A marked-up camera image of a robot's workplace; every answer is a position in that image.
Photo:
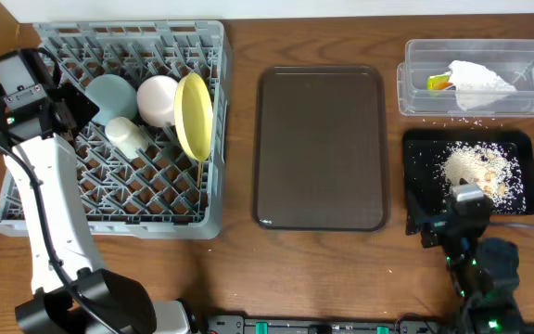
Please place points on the white tissue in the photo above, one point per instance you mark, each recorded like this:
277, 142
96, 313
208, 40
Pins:
476, 86

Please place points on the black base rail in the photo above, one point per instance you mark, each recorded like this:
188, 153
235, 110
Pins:
407, 324

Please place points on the grey dishwasher rack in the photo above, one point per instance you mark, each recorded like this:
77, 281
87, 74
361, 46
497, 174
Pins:
155, 195

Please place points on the light blue bowl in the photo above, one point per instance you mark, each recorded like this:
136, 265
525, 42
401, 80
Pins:
114, 96

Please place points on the black tray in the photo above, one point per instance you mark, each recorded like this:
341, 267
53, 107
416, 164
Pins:
521, 141

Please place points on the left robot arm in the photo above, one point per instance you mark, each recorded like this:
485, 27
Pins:
72, 290

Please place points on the clear plastic container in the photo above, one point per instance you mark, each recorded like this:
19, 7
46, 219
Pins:
512, 59

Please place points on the pile of rice scraps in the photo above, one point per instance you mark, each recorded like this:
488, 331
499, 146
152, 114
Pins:
471, 164

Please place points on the pink bowl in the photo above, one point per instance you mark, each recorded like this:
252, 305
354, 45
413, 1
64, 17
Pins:
155, 100

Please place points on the white cup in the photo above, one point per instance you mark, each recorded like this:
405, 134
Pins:
124, 135

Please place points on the green orange snack wrapper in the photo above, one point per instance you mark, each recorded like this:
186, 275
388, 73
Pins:
440, 82

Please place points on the yellow plate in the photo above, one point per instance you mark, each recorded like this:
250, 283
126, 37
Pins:
193, 114

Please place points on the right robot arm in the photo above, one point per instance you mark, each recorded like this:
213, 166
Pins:
483, 271

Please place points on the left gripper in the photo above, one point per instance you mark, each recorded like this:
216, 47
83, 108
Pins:
73, 107

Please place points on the brown serving tray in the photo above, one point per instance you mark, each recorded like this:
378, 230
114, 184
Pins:
321, 153

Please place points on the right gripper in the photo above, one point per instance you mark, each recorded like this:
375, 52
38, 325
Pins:
438, 227

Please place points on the wooden chopstick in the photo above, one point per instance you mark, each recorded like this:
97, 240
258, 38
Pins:
199, 174

